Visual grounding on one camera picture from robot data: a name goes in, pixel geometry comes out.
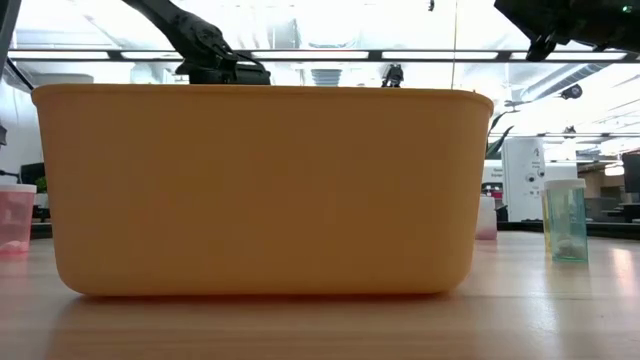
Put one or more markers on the grey ribbed vent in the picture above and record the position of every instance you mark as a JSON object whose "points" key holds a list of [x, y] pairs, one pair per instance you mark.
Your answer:
{"points": [[326, 77]]}

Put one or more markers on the small black device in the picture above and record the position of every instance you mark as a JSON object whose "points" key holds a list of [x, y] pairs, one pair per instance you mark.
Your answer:
{"points": [[393, 76]]}

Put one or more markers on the low white cabinet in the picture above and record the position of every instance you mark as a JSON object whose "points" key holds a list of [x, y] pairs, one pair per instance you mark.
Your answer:
{"points": [[565, 171]]}

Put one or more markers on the black dome camera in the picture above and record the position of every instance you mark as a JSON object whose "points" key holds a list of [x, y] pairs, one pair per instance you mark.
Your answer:
{"points": [[571, 91]]}

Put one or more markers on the pink translucent medicine bottle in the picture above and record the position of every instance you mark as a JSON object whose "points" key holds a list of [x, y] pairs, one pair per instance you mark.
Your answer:
{"points": [[15, 220], [487, 220]]}

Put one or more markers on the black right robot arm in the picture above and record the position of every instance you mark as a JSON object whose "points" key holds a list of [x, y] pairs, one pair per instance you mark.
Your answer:
{"points": [[610, 25]]}

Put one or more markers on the black monitor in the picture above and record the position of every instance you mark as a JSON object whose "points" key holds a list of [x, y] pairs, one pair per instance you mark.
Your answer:
{"points": [[632, 172], [31, 172]]}

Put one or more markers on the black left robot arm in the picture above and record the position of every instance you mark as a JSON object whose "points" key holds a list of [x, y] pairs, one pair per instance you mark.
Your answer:
{"points": [[190, 30]]}

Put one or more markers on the long ceiling light fixture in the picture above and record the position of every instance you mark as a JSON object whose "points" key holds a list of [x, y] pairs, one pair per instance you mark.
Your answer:
{"points": [[310, 55]]}

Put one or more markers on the teal translucent medicine bottle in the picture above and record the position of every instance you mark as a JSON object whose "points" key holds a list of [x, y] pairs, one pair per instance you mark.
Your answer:
{"points": [[567, 220]]}

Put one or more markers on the yellow plastic bin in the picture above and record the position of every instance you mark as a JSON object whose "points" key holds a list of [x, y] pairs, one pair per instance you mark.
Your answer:
{"points": [[260, 190]]}

